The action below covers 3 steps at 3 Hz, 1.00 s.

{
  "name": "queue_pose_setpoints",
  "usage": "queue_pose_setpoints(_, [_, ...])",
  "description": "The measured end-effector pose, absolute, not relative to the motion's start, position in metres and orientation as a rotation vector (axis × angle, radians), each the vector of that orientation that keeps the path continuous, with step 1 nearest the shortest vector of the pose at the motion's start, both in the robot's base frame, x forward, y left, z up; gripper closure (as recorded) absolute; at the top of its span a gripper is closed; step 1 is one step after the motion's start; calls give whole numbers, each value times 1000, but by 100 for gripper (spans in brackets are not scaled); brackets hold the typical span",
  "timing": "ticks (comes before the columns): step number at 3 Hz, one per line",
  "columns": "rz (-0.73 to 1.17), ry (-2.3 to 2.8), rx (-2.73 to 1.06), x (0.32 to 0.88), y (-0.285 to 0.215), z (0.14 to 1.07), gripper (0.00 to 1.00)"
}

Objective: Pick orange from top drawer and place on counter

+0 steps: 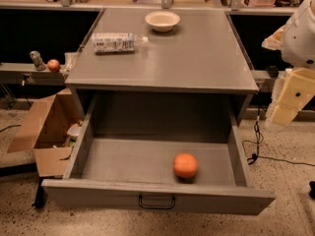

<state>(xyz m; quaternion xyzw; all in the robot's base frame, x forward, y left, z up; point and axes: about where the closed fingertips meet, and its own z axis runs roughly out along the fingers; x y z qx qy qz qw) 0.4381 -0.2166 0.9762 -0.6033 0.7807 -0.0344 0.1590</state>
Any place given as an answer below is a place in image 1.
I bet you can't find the black drawer handle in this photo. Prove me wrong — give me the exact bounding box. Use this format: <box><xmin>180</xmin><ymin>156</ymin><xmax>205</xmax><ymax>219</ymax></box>
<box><xmin>139</xmin><ymin>196</ymin><xmax>176</xmax><ymax>210</ymax></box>

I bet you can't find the white bowl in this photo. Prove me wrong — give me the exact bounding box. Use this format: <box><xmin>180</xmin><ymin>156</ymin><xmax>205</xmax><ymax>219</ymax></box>
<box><xmin>145</xmin><ymin>11</ymin><xmax>180</xmax><ymax>32</ymax></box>

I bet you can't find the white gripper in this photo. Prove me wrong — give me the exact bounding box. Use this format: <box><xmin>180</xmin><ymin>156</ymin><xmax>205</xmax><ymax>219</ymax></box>
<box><xmin>262</xmin><ymin>0</ymin><xmax>315</xmax><ymax>127</ymax></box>

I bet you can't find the brown cardboard box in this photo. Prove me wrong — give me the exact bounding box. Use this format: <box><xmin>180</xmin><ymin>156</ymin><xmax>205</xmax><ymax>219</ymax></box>
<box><xmin>8</xmin><ymin>88</ymin><xmax>84</xmax><ymax>177</ymax></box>

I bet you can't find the small black device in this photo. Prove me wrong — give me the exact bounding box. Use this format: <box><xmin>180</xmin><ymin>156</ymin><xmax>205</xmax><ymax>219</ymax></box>
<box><xmin>266</xmin><ymin>66</ymin><xmax>279</xmax><ymax>79</ymax></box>

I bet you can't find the grey cabinet counter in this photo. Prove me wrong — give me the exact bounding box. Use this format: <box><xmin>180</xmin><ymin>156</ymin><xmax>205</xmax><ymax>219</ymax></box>
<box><xmin>66</xmin><ymin>8</ymin><xmax>258</xmax><ymax>119</ymax></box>

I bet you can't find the small red apple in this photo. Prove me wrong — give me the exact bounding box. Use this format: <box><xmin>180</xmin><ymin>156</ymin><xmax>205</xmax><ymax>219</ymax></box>
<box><xmin>47</xmin><ymin>59</ymin><xmax>61</xmax><ymax>73</ymax></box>

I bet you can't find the orange fruit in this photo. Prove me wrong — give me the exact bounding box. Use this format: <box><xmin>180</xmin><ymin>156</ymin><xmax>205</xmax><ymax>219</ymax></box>
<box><xmin>173</xmin><ymin>153</ymin><xmax>198</xmax><ymax>179</ymax></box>

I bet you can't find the grey open drawer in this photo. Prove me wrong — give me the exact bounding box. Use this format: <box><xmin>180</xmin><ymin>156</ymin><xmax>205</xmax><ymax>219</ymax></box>
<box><xmin>42</xmin><ymin>92</ymin><xmax>275</xmax><ymax>215</ymax></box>

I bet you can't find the small grey figurine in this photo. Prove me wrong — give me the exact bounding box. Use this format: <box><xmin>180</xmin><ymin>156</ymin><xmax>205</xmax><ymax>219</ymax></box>
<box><xmin>30</xmin><ymin>51</ymin><xmax>46</xmax><ymax>71</ymax></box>

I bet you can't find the clear plastic water bottle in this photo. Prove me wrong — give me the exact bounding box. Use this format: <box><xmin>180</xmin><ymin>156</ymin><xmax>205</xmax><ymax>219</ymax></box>
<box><xmin>92</xmin><ymin>32</ymin><xmax>149</xmax><ymax>54</ymax></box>

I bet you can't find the black floor cable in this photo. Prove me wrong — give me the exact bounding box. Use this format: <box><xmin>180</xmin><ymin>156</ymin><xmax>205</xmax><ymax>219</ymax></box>
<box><xmin>241</xmin><ymin>105</ymin><xmax>315</xmax><ymax>168</ymax></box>

